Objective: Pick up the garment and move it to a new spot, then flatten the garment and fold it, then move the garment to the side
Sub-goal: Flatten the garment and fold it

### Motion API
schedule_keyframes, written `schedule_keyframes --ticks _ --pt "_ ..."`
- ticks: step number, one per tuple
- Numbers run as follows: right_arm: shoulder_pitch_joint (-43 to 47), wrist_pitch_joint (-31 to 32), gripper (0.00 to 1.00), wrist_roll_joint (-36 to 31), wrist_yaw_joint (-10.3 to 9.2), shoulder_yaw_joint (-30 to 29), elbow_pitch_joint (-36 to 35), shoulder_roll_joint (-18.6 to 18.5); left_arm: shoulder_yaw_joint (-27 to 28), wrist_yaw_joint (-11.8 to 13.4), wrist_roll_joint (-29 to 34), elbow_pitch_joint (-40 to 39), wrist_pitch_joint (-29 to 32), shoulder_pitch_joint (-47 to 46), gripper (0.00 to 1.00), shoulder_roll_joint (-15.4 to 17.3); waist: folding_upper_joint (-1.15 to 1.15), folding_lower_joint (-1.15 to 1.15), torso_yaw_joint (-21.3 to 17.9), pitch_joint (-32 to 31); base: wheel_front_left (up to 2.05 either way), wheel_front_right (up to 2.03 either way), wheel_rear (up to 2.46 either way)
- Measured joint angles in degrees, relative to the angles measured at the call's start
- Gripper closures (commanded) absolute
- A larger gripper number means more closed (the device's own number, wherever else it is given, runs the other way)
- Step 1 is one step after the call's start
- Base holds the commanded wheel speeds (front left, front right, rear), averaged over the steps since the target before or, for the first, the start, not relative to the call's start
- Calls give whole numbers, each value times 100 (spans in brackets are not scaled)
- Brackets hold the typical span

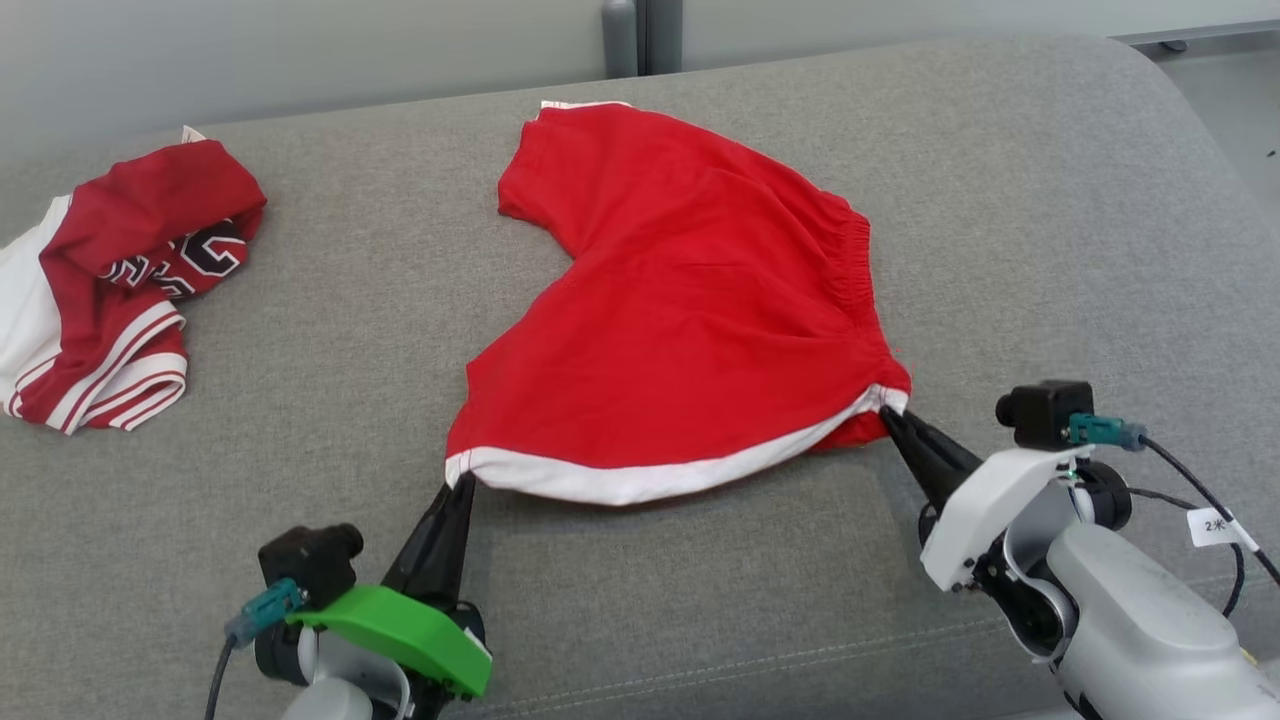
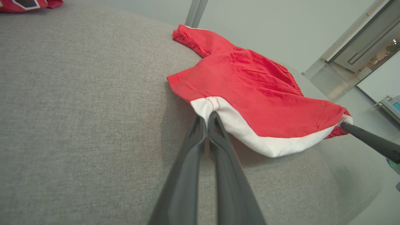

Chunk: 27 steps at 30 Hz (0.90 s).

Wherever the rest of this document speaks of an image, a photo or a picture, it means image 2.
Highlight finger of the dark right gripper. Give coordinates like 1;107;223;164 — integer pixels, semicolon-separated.
340;122;400;163

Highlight red white number jersey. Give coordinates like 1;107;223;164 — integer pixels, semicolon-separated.
0;0;63;13

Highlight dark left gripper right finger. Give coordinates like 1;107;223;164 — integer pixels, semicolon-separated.
208;112;266;225

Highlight grey fabric covered table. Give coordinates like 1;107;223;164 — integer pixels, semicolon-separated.
0;0;385;225

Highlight glass door with dark frame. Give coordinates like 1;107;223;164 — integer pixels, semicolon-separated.
303;0;400;97

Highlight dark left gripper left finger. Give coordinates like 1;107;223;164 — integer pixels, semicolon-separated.
148;116;207;225

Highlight red and white shorts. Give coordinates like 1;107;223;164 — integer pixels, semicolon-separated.
167;24;353;158

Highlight white and blue cart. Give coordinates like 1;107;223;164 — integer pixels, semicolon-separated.
373;95;400;125

